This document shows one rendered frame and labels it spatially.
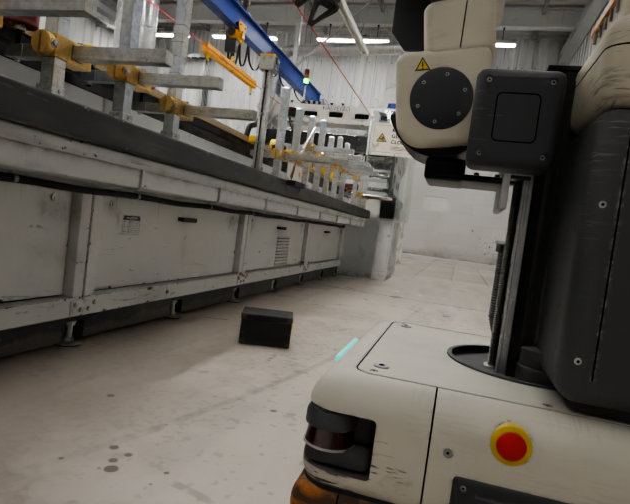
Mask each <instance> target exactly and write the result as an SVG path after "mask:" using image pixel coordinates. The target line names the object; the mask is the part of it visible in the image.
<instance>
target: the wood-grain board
mask: <svg viewBox="0 0 630 504"><path fill-rule="evenodd" d="M34 32H35V31H26V32H22V34H23V35H25V36H27V37H29V38H32V35H33V33H34ZM107 67H108V64H105V65H96V66H93V69H95V70H105V71H107ZM145 94H147V95H150V96H152V97H154V98H156V99H158V100H160V99H161V98H162V97H163V96H166V95H167V94H165V93H163V92H161V91H159V90H157V89H154V90H151V93H145ZM195 118H197V119H199V120H202V121H204V122H206V123H208V124H210V125H212V126H214V127H216V128H218V129H220V130H222V131H224V132H226V133H229V134H231V135H233V136H235V137H237V138H239V139H241V140H243V141H245V142H247V143H249V144H251V145H253V143H250V142H248V140H249V136H247V135H245V134H243V133H241V132H239V131H237V130H235V129H233V128H231V127H229V126H227V125H225V124H223V123H221V122H219V121H217V120H215V119H213V118H204V117H195Z"/></svg>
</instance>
